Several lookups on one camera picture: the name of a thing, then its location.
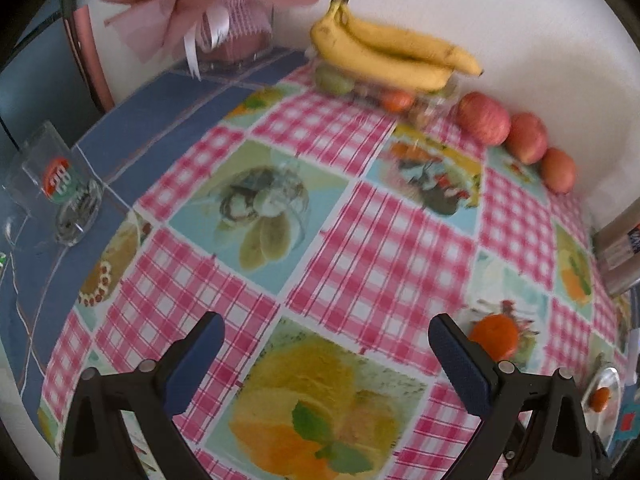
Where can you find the red apple middle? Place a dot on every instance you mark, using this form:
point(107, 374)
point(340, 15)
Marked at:
point(528, 138)

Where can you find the yellow banana bunch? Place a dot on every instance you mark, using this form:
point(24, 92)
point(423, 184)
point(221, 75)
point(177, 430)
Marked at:
point(388, 54)

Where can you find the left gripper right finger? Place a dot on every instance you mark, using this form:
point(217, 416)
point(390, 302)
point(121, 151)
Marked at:
point(534, 422)

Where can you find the teal box red label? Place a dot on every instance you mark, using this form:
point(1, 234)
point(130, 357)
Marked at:
point(628, 425)

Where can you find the clear plastic fruit container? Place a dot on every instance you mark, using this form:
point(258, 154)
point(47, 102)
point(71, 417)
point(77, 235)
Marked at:
point(419, 109)

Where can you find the stainless steel thermos jug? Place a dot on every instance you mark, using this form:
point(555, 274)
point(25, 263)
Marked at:
point(617, 251)

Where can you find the pink flower bouquet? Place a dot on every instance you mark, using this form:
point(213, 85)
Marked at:
point(226, 32)

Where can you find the orange tangerine in tray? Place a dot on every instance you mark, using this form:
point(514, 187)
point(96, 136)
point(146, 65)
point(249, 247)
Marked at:
point(599, 399)

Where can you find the round steel tray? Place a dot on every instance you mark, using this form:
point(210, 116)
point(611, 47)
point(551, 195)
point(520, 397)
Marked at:
point(604, 424)

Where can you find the red apple nearest bananas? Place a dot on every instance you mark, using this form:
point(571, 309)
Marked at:
point(484, 118)

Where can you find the red apple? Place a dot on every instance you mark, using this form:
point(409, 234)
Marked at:
point(558, 171)
point(528, 138)

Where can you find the orange tangerine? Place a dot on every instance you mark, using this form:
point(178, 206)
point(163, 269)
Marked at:
point(599, 399)
point(497, 334)

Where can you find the pink checkered tablecloth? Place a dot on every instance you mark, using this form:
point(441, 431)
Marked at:
point(327, 235)

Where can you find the glass mug red logo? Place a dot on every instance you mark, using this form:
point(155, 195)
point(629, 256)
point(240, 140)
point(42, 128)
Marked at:
point(45, 179)

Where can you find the red apple farthest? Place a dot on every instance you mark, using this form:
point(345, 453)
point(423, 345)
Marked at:
point(558, 171)

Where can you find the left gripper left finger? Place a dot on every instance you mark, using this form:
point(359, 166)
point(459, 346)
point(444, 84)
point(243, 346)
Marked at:
point(96, 443)

